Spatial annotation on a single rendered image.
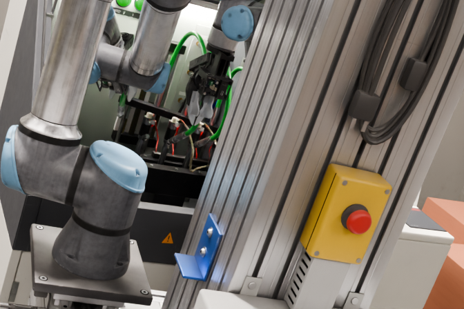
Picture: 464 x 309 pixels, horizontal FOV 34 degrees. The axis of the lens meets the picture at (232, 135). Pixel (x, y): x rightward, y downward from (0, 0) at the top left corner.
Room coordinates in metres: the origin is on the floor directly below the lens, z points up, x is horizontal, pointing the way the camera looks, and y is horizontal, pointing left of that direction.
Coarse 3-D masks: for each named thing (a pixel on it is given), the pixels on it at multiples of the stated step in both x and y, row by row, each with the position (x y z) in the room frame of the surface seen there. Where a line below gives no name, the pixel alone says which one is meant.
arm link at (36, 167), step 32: (64, 0) 1.32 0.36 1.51; (96, 0) 1.31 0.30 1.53; (64, 32) 1.30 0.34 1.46; (96, 32) 1.32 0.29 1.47; (64, 64) 1.29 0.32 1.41; (64, 96) 1.29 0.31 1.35; (32, 128) 1.27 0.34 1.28; (64, 128) 1.29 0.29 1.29; (32, 160) 1.26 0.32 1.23; (64, 160) 1.28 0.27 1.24; (32, 192) 1.28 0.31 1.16; (64, 192) 1.27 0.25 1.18
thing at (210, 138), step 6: (228, 72) 2.10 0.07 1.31; (228, 90) 2.06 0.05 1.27; (228, 102) 2.05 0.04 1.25; (186, 108) 2.27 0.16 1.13; (228, 108) 2.04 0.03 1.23; (186, 114) 2.27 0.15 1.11; (222, 120) 2.04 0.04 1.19; (222, 126) 2.03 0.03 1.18; (216, 132) 2.05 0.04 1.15; (204, 138) 2.10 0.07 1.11; (210, 138) 2.07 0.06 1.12; (216, 138) 2.05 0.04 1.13; (198, 144) 2.12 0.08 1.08; (204, 144) 2.10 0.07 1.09
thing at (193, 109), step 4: (196, 92) 1.82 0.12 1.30; (192, 96) 1.82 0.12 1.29; (196, 96) 1.81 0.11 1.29; (200, 96) 1.83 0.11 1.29; (192, 100) 1.82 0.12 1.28; (196, 100) 1.81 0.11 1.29; (192, 104) 1.82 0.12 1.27; (196, 104) 1.80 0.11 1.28; (188, 108) 1.82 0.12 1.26; (192, 108) 1.82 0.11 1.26; (196, 108) 1.80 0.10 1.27; (188, 112) 1.82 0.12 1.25; (192, 112) 1.81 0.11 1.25; (196, 112) 1.79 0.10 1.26; (188, 116) 1.82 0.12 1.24; (192, 116) 1.83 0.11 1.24; (196, 116) 1.79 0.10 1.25; (192, 120) 1.83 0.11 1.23; (192, 124) 1.83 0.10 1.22
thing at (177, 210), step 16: (48, 208) 1.73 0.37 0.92; (64, 208) 1.75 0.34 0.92; (144, 208) 1.85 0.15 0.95; (160, 208) 1.88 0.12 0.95; (176, 208) 1.91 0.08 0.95; (192, 208) 1.95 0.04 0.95; (48, 224) 1.73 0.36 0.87; (64, 224) 1.75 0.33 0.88; (144, 224) 1.85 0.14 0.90; (160, 224) 1.87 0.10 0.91; (176, 224) 1.90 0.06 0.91; (144, 240) 1.86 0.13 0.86; (160, 240) 1.88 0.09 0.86; (176, 240) 1.90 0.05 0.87; (144, 256) 1.87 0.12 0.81; (160, 256) 1.89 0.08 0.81
